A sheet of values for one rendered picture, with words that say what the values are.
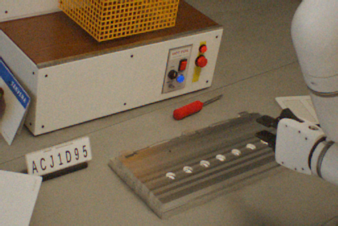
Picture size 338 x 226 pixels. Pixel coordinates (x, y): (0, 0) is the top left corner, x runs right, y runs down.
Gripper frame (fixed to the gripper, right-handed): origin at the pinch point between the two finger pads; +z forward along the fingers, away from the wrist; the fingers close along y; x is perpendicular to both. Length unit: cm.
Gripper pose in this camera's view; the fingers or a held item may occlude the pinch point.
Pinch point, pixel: (267, 128)
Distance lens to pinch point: 147.5
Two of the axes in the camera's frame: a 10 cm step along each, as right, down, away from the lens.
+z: -6.2, -3.2, 7.2
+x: 7.8, -2.3, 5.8
